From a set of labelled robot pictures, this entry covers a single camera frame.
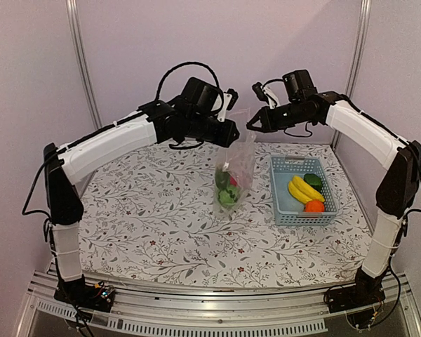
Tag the aluminium frame post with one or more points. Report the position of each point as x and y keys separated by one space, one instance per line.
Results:
x=75 y=29
x=359 y=45

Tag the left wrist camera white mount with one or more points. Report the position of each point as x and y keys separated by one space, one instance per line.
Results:
x=224 y=103

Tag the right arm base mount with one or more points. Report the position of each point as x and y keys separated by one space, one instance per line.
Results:
x=358 y=298

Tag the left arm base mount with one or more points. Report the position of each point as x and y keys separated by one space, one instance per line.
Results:
x=99 y=297

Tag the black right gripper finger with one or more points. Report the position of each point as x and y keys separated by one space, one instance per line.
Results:
x=260 y=115
x=251 y=126

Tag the light blue plastic basket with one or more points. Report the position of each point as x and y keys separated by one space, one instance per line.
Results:
x=288 y=211

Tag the left aluminium frame post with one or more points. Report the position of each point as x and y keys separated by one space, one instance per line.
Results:
x=75 y=29

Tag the green watermelon toy ball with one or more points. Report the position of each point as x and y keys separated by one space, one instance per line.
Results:
x=227 y=198

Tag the red apple toy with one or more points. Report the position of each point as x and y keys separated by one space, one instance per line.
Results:
x=233 y=182

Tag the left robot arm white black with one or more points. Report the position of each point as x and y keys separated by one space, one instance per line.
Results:
x=197 y=113

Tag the front aluminium rail frame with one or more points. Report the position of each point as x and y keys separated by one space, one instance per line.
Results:
x=155 y=309

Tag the dark green pepper toy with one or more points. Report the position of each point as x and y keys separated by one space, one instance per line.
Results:
x=314 y=181

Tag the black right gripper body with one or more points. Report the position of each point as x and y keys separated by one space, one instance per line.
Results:
x=272 y=124

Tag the floral patterned table mat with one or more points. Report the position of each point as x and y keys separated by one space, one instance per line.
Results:
x=149 y=216

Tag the yellow banana toy bunch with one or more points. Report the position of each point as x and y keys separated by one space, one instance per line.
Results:
x=303 y=192

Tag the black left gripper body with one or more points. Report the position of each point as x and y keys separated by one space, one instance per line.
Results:
x=222 y=138

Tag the clear zip top bag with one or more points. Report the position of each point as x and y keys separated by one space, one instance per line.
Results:
x=239 y=160

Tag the orange toy fruit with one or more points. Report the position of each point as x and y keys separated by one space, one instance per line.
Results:
x=314 y=206

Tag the right aluminium frame post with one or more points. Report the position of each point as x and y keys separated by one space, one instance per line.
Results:
x=359 y=45

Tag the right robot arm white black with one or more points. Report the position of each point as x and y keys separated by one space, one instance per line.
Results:
x=399 y=157

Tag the green orange carrot toy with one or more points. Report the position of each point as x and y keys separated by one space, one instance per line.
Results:
x=222 y=179

